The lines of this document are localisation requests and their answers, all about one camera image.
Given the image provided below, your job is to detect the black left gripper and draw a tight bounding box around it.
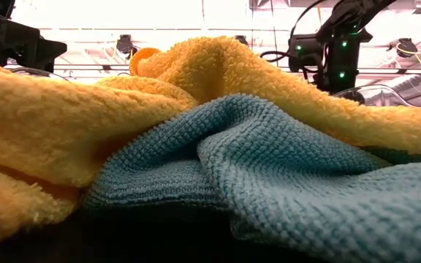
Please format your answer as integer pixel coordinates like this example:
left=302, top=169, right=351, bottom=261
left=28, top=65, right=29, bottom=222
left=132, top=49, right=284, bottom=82
left=0, top=20, right=68, bottom=73

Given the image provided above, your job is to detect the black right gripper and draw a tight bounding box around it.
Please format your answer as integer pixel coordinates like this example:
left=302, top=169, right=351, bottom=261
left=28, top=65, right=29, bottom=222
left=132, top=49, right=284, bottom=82
left=259, top=33, right=325, bottom=72

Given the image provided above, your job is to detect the yellow microfiber towel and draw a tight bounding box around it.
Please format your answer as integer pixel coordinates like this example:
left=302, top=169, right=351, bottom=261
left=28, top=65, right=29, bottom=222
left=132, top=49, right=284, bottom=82
left=0, top=53, right=199, bottom=244
left=129, top=35, right=421, bottom=164

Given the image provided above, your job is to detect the clear plastic basket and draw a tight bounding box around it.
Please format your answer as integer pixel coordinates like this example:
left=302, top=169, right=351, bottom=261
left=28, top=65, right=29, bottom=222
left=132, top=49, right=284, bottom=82
left=333, top=83, right=414, bottom=107

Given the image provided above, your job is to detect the light blue microfiber towel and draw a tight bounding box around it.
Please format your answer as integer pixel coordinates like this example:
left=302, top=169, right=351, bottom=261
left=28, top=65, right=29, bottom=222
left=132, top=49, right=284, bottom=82
left=82, top=94, right=421, bottom=263

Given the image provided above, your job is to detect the teal microfiber towel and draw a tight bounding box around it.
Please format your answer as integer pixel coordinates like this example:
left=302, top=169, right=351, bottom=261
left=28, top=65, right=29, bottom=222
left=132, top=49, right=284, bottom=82
left=360, top=145, right=421, bottom=165

